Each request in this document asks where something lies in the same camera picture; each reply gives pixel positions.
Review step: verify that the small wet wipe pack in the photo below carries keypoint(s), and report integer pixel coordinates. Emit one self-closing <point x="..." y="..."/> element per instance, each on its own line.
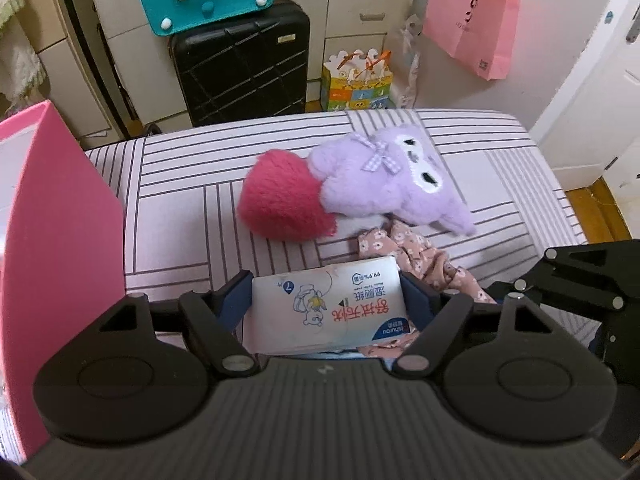
<point x="330" y="305"/>

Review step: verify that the blue door sticker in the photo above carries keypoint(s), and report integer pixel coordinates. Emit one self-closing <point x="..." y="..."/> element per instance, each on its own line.
<point x="608" y="16"/>

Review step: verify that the grey wardrobe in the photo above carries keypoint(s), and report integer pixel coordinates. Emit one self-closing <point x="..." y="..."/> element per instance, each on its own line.
<point x="350" y="10"/>

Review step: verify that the pink cardboard box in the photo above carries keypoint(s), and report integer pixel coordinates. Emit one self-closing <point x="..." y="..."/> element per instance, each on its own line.
<point x="60" y="260"/>

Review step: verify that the black suitcase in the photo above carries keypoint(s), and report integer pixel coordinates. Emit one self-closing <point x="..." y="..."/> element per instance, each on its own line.
<point x="240" y="70"/>

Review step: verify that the pink floral cloth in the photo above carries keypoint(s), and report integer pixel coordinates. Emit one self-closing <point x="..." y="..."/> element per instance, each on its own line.
<point x="430" y="260"/>

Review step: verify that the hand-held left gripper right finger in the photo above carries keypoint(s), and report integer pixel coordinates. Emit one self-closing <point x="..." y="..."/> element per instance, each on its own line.
<point x="420" y="305"/>

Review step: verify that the colourful gift bag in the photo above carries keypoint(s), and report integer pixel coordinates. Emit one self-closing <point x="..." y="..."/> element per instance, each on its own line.
<point x="357" y="85"/>

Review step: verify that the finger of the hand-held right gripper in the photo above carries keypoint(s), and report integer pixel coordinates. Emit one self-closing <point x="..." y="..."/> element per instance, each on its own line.
<point x="575" y="290"/>

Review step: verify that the striped pink sheet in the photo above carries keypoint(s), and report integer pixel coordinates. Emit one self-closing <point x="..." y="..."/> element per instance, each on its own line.
<point x="190" y="200"/>

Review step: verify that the pink heart plush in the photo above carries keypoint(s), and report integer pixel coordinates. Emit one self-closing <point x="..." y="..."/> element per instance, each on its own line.
<point x="285" y="195"/>

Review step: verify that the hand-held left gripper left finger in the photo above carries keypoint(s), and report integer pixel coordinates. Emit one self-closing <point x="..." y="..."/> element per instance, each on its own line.
<point x="237" y="300"/>

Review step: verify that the clear plastic bag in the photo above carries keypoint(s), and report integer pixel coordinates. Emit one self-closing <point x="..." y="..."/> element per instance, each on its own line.
<point x="411" y="60"/>

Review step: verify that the white door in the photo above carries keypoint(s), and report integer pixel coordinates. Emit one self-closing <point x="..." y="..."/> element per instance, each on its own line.
<point x="590" y="85"/>

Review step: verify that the beige wooden cabinet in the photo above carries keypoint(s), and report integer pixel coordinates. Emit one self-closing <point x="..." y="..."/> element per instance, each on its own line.
<point x="55" y="25"/>

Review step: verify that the purple plush toy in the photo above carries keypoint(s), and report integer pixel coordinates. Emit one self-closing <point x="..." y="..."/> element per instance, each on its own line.
<point x="370" y="180"/>

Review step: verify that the pink paper shopping bag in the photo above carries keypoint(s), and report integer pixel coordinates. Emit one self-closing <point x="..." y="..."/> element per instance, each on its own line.
<point x="470" y="25"/>

